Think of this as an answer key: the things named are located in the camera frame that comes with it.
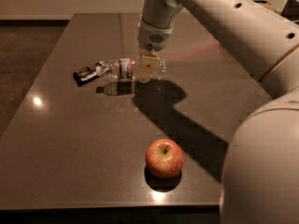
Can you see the black rxbar chocolate bar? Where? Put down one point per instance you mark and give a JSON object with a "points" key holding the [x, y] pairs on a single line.
{"points": [[89, 73]]}

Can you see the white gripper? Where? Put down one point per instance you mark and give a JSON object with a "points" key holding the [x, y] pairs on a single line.
{"points": [[153, 36]]}

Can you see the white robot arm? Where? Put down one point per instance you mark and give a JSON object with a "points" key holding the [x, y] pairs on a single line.
{"points": [[260, 175]]}

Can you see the red apple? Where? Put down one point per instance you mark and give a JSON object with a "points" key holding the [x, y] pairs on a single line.
{"points": [[164, 158]]}

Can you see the clear plastic water bottle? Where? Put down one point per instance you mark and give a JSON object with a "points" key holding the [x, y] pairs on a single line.
{"points": [[126, 70]]}

